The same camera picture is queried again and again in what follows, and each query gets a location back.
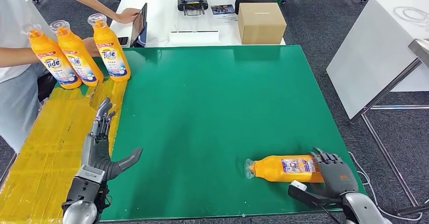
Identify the person's left hand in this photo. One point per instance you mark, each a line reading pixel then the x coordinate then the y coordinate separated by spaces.
pixel 127 16

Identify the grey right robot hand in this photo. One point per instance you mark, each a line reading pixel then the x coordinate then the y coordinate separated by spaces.
pixel 338 177

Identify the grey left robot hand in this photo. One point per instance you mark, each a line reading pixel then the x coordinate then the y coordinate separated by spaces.
pixel 100 159

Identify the person's right hand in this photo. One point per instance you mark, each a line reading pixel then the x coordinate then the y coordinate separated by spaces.
pixel 89 46

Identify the orange detergent bottle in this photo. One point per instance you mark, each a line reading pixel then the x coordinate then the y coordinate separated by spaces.
pixel 55 68
pixel 80 65
pixel 268 169
pixel 112 60

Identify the person's right forearm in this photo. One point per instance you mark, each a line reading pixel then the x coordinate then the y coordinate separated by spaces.
pixel 16 55

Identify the black tablet on stand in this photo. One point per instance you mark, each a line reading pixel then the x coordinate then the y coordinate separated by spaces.
pixel 138 26

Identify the black smartphone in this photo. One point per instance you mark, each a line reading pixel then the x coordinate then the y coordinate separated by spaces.
pixel 123 41

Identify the white desk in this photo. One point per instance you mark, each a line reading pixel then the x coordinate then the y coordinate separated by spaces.
pixel 161 16

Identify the black stool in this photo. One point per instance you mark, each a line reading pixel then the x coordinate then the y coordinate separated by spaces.
pixel 47 86

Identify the black remote controller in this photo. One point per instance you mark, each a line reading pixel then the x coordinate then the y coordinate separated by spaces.
pixel 192 3

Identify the white flat box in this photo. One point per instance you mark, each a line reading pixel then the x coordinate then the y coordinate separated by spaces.
pixel 194 37

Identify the person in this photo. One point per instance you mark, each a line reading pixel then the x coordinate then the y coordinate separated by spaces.
pixel 13 25

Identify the printed brochure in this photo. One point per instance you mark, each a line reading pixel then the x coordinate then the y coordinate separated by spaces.
pixel 223 9

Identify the white square table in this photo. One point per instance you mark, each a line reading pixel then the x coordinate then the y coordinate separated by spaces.
pixel 373 50

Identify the brown cardboard box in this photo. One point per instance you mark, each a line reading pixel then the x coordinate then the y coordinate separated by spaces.
pixel 260 23

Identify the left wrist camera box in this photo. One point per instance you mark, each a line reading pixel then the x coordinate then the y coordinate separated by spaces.
pixel 90 175

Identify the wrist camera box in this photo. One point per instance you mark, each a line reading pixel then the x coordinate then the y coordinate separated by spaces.
pixel 90 175
pixel 297 185

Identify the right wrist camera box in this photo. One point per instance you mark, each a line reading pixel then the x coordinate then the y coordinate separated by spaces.
pixel 297 185

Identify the steel frame table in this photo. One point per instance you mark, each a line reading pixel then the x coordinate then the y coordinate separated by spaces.
pixel 419 50

